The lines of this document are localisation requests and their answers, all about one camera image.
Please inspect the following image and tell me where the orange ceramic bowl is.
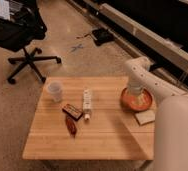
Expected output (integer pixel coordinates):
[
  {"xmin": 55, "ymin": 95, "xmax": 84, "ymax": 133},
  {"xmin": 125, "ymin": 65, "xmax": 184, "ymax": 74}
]
[{"xmin": 120, "ymin": 88, "xmax": 153, "ymax": 112}]

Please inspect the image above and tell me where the translucent plastic cup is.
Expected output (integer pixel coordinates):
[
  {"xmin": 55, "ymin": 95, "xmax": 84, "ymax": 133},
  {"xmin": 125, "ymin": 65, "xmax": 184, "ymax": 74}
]
[{"xmin": 46, "ymin": 81, "xmax": 63, "ymax": 102}]

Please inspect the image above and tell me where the long white rail beam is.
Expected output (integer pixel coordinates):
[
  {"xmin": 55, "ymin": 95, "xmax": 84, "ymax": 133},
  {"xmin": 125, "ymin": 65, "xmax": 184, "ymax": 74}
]
[{"xmin": 66, "ymin": 0, "xmax": 188, "ymax": 81}]

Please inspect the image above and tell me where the red-brown wrapped snack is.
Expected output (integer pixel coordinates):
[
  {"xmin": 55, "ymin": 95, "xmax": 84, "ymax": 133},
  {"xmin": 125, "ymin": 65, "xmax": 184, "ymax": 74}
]
[{"xmin": 65, "ymin": 116, "xmax": 77, "ymax": 136}]

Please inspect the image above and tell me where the black office chair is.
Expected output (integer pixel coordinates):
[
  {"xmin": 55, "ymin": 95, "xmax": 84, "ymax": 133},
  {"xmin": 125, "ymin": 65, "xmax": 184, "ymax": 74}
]
[{"xmin": 0, "ymin": 0, "xmax": 62, "ymax": 84}]

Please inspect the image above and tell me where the white tube bottle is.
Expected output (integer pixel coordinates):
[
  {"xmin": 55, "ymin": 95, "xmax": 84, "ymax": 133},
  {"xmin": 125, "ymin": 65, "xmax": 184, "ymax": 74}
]
[{"xmin": 83, "ymin": 89, "xmax": 92, "ymax": 121}]

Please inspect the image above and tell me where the dark rectangular box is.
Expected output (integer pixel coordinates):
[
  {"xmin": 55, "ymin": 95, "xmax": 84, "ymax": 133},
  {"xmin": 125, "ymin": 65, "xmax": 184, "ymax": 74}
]
[{"xmin": 62, "ymin": 104, "xmax": 83, "ymax": 121}]

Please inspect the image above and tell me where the beige square sponge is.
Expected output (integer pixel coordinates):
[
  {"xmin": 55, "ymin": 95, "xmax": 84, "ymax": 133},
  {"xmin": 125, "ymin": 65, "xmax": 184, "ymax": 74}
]
[{"xmin": 135, "ymin": 110, "xmax": 155, "ymax": 125}]

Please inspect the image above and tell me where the black floor mat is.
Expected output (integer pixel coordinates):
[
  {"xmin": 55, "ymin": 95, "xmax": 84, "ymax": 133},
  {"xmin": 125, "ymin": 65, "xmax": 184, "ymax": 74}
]
[{"xmin": 92, "ymin": 28, "xmax": 114, "ymax": 46}]

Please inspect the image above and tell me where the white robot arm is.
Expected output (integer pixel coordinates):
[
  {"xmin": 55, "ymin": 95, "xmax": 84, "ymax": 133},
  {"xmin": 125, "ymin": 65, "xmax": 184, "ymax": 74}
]
[{"xmin": 125, "ymin": 56, "xmax": 188, "ymax": 171}]

